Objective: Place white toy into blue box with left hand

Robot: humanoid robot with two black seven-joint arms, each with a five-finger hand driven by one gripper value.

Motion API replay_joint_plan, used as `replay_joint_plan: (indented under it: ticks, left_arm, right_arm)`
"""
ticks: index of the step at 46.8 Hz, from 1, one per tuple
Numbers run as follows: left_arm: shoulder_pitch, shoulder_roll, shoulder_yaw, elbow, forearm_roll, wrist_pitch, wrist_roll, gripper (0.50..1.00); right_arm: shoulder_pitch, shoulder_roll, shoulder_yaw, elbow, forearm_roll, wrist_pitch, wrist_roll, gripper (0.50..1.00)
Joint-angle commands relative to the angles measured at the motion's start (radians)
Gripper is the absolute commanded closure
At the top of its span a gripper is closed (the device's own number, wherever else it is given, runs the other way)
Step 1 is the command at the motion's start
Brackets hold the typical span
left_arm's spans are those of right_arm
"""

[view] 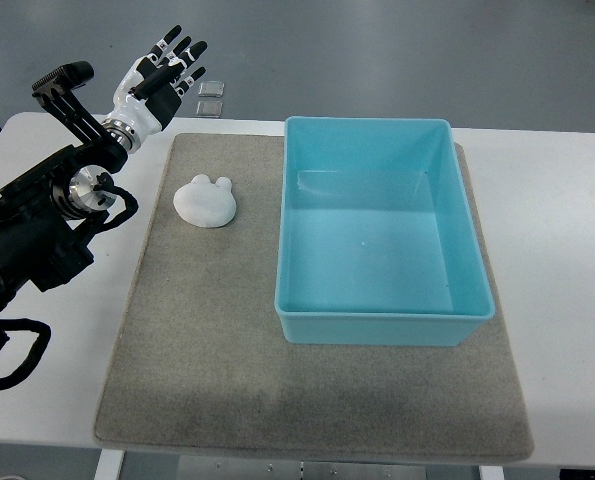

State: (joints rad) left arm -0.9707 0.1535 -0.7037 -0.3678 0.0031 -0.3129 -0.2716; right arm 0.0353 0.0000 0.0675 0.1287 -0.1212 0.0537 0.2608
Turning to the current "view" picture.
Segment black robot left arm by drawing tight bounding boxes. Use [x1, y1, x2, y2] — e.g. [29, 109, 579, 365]
[0, 140, 138, 391]

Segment grey felt mat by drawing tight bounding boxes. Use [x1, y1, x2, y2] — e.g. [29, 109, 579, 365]
[93, 134, 534, 464]

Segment light blue plastic box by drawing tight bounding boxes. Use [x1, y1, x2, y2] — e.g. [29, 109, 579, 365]
[275, 116, 497, 347]

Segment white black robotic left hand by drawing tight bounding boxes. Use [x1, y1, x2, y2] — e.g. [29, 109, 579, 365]
[102, 25, 207, 154]

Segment black camera bracket on wrist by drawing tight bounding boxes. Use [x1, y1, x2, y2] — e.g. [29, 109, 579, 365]
[32, 61, 111, 144]

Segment lower floor socket plate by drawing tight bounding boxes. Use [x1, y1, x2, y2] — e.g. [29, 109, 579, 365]
[196, 100, 223, 118]

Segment white plush toy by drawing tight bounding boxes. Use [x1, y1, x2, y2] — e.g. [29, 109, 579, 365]
[173, 174, 237, 228]

